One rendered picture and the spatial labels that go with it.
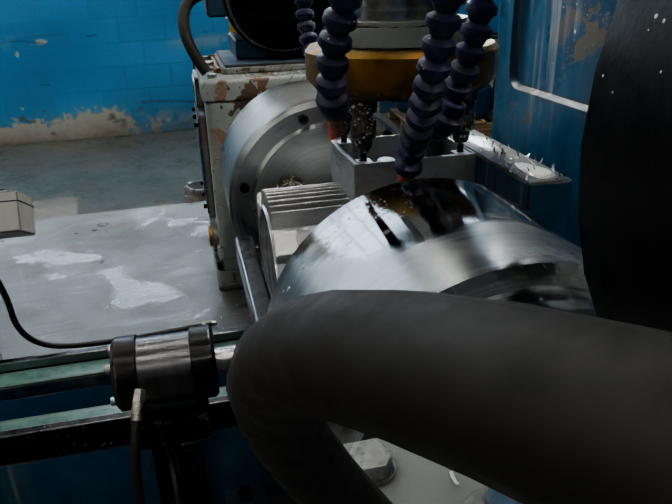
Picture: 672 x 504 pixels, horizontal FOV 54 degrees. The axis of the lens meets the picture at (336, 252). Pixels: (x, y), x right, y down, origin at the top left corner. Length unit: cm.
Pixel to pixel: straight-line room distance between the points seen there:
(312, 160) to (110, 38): 541
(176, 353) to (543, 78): 50
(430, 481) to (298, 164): 63
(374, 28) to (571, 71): 24
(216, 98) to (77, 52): 517
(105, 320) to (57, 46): 519
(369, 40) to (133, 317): 68
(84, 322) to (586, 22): 84
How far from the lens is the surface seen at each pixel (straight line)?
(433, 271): 36
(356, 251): 41
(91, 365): 78
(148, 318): 111
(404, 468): 22
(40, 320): 117
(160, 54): 617
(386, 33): 58
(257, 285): 64
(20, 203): 88
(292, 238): 59
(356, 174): 60
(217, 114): 106
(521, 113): 82
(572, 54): 74
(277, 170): 81
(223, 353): 55
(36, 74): 627
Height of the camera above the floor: 131
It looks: 23 degrees down
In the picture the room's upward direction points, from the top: 2 degrees counter-clockwise
